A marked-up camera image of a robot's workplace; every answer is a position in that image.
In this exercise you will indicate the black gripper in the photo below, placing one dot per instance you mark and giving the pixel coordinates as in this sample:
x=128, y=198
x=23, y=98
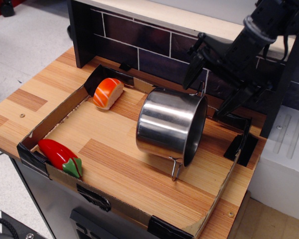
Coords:
x=233, y=63

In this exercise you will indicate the black chair wheel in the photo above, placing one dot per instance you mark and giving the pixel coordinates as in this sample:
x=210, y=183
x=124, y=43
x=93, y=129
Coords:
x=6, y=8

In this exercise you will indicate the cardboard fence with black tape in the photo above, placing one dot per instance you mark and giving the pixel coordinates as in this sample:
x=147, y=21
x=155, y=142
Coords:
x=121, y=185

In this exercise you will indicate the salmon nigiri sushi toy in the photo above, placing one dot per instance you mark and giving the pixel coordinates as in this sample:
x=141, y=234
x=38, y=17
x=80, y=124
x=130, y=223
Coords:
x=107, y=92

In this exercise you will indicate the black panel under table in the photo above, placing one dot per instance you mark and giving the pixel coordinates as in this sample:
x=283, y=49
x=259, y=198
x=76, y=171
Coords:
x=85, y=228

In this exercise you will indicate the red chili pepper toy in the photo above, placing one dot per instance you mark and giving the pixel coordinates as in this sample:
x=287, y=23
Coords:
x=61, y=157

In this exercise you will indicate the stainless steel pot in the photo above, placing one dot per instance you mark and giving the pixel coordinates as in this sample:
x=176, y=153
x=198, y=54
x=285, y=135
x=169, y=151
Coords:
x=170, y=125

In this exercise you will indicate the white plastic sink drainer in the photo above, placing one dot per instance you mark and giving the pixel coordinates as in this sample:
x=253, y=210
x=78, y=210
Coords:
x=275, y=182

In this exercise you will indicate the brick pattern backsplash shelf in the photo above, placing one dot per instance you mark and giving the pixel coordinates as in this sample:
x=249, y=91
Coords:
x=153, y=40

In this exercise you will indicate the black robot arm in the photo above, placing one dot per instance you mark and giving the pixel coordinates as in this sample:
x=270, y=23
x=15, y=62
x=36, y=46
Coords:
x=273, y=18

